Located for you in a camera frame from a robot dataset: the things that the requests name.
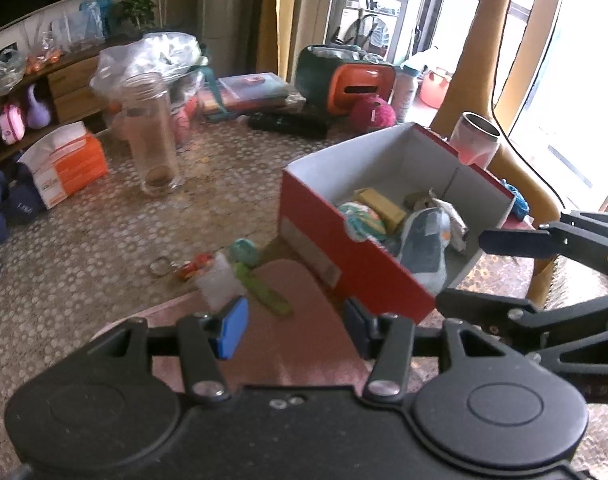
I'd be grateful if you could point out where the large clear plastic bag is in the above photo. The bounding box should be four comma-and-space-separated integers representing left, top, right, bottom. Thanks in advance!
91, 31, 207, 143

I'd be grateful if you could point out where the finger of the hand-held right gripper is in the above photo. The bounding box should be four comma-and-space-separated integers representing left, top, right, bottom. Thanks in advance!
481, 211, 608, 291
436, 287, 608, 403

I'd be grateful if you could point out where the red and white cardboard box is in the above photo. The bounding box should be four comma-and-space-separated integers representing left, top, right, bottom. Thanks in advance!
279, 122, 517, 323

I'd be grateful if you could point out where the pink table mat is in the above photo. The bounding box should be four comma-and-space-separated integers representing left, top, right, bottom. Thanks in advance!
86, 258, 379, 396

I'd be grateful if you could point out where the yellow rectangular block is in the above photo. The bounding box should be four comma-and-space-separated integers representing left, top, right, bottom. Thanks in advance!
356, 187, 407, 233

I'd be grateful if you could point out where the pink fuzzy ball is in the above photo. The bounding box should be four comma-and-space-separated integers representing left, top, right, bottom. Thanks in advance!
349, 94, 397, 133

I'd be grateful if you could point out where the pile of clear plastic packets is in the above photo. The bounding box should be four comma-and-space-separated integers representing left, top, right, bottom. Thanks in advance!
49, 0, 110, 53

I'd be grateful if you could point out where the pink small purse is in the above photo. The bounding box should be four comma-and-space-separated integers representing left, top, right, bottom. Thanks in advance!
0, 102, 26, 146

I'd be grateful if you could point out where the orange and white tissue box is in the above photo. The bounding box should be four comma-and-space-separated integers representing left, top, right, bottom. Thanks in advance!
16, 122, 110, 210

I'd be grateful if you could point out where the yellow curtain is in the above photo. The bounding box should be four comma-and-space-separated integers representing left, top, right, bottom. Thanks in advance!
259, 0, 297, 78

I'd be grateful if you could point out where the red bucket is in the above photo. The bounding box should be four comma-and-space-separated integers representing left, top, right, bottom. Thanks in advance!
420, 67, 455, 110

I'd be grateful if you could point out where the tall clear glass jar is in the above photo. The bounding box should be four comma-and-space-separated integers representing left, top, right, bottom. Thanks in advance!
120, 72, 185, 197

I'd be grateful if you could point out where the long black flat device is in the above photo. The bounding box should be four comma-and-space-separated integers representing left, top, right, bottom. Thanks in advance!
246, 111, 329, 138

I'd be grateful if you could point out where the green flat strip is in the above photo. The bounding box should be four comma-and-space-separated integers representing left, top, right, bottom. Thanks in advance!
234, 260, 293, 318

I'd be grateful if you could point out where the crumpled small clear bag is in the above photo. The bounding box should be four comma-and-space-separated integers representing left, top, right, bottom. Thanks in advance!
0, 47, 25, 96

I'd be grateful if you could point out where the pink steel tumbler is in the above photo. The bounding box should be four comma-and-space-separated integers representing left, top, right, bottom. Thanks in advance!
449, 111, 502, 168

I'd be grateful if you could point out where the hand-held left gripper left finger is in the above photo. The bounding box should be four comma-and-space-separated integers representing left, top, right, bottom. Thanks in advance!
90, 295, 251, 406

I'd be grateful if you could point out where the clear plastic storage case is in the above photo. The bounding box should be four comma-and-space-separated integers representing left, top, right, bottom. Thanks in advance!
199, 72, 307, 122

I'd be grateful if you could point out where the grey curtain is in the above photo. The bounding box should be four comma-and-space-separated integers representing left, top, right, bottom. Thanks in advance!
199, 0, 269, 76

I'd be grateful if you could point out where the teal round object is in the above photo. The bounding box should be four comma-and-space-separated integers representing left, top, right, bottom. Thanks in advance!
227, 239, 259, 267

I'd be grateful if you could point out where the round electric fan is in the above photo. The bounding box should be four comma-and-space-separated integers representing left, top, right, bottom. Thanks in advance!
351, 14, 391, 56

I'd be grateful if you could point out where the crumpled silver wrapper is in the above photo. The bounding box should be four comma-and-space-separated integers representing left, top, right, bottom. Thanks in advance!
406, 187, 472, 251

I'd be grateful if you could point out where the round colourful snack packet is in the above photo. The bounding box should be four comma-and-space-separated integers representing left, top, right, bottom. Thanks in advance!
338, 201, 389, 243

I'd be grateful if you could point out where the blue-grey plastic snack packet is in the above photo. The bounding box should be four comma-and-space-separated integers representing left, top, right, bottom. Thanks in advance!
396, 207, 455, 296

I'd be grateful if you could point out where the green and orange cooler bag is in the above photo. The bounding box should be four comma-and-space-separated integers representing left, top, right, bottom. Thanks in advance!
295, 45, 397, 118

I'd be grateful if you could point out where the small clear plastic packet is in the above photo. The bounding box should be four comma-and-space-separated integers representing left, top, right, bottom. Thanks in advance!
196, 252, 245, 311

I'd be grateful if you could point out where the giraffe-shaped tan chair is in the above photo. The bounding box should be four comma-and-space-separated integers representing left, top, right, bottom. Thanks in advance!
429, 0, 564, 308

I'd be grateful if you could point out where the wooden cabinet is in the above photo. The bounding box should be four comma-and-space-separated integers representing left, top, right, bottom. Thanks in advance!
0, 40, 115, 171

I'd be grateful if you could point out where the purple plush toy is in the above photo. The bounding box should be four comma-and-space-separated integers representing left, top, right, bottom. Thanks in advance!
25, 84, 52, 128

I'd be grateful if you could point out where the black cable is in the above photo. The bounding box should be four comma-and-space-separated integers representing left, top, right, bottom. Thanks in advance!
491, 0, 570, 211

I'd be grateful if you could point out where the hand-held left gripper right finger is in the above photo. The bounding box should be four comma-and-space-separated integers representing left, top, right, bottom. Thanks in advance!
342, 296, 525, 403

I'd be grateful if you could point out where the white bottle with teal cap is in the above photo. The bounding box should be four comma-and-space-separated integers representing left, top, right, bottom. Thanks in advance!
391, 65, 419, 123

